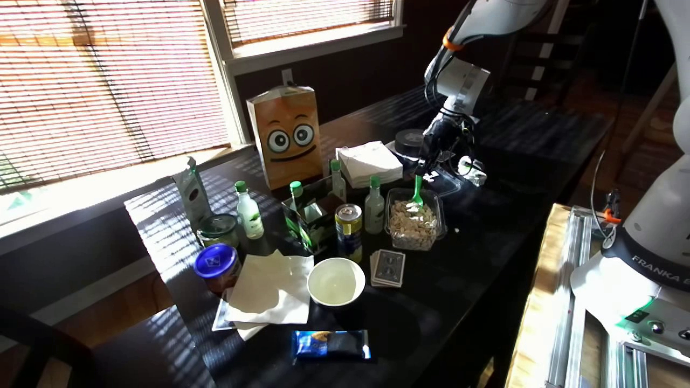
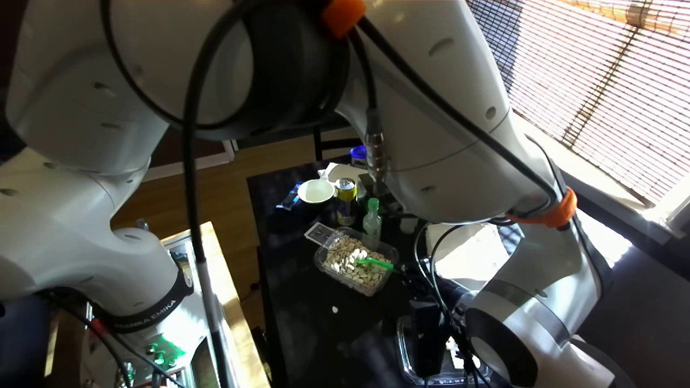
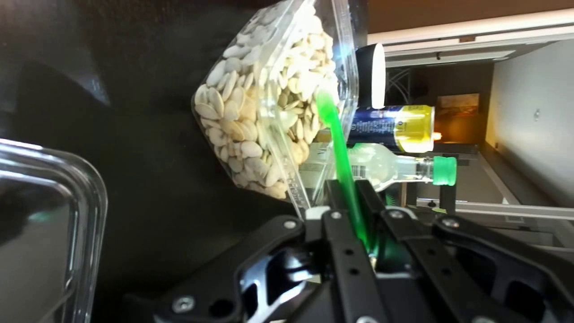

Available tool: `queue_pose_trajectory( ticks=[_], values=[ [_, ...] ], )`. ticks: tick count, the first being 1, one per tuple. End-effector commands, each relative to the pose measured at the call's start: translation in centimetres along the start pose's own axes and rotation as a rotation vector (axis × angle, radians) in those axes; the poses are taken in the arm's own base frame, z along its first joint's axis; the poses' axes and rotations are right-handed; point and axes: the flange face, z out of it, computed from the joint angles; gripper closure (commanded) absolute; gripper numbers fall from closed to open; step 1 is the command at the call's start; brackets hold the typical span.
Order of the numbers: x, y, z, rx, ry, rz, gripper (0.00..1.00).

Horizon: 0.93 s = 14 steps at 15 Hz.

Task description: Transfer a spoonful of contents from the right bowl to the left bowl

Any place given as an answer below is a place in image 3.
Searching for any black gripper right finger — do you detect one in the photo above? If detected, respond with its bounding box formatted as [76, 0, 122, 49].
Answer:
[357, 178, 574, 323]

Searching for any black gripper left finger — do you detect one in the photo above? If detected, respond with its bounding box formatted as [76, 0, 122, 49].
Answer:
[122, 178, 388, 323]

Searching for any green plastic spoon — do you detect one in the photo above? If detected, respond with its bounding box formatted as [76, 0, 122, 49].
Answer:
[314, 88, 377, 254]

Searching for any white round bowl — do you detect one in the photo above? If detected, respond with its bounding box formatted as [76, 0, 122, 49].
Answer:
[356, 42, 390, 112]

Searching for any clear bottle with barcode label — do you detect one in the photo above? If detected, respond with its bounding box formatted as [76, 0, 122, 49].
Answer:
[298, 142, 460, 194]

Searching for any clear bag of snacks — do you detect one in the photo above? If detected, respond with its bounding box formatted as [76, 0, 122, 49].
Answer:
[192, 6, 339, 201]

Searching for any clear container with seeds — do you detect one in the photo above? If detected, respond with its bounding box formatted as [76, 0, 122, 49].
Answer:
[191, 0, 363, 212]

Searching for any empty clear container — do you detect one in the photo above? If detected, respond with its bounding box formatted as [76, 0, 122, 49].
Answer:
[0, 139, 112, 323]

